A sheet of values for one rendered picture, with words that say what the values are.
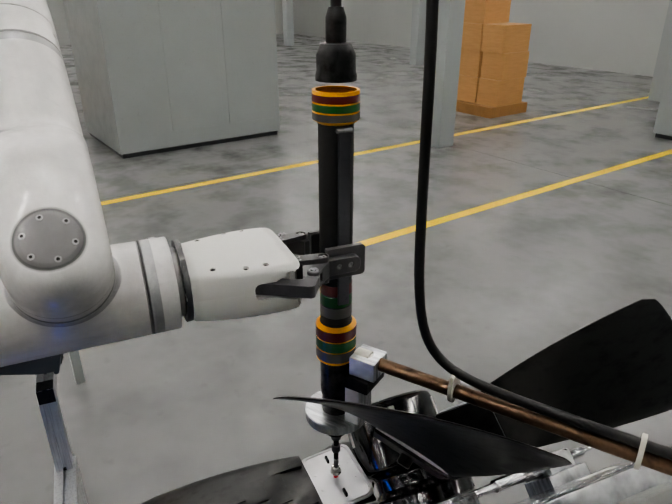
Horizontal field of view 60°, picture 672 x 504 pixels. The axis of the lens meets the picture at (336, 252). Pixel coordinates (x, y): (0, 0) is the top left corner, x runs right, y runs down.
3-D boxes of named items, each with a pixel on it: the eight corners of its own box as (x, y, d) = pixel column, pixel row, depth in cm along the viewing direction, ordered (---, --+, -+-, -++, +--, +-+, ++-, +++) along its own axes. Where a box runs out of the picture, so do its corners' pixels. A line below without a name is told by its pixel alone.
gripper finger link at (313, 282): (227, 286, 53) (268, 264, 57) (292, 312, 49) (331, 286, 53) (226, 274, 52) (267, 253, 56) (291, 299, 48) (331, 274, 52)
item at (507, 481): (458, 510, 76) (604, 448, 96) (469, 508, 75) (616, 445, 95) (452, 493, 77) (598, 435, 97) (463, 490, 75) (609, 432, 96)
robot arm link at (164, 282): (145, 304, 57) (176, 298, 58) (157, 352, 50) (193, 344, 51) (132, 225, 54) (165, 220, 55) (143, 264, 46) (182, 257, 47)
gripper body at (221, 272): (165, 294, 58) (273, 273, 62) (184, 347, 50) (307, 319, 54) (155, 224, 55) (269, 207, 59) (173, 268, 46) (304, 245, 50)
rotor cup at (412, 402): (497, 475, 72) (457, 374, 77) (413, 508, 63) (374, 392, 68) (423, 496, 82) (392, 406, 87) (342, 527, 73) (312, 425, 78)
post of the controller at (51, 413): (73, 468, 115) (53, 387, 107) (56, 473, 114) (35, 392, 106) (73, 458, 118) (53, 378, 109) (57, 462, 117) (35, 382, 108)
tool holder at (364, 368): (392, 414, 67) (396, 342, 63) (362, 452, 62) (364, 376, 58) (327, 388, 71) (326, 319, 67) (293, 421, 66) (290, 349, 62)
